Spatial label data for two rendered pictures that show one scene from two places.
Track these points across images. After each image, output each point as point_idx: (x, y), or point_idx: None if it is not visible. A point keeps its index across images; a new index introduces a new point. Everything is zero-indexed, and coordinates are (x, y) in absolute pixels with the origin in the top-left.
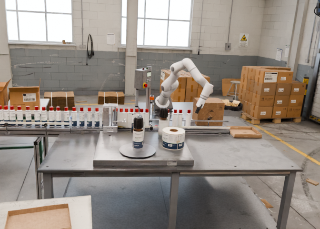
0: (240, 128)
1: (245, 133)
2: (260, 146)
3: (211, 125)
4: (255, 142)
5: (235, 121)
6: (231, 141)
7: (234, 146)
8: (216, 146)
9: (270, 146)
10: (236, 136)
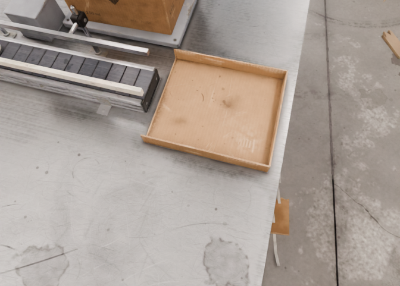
0: (232, 66)
1: (229, 110)
2: (184, 269)
3: (129, 28)
4: (198, 215)
5: None
6: (105, 173)
7: (70, 230)
8: (2, 210)
9: (236, 285)
10: (152, 143)
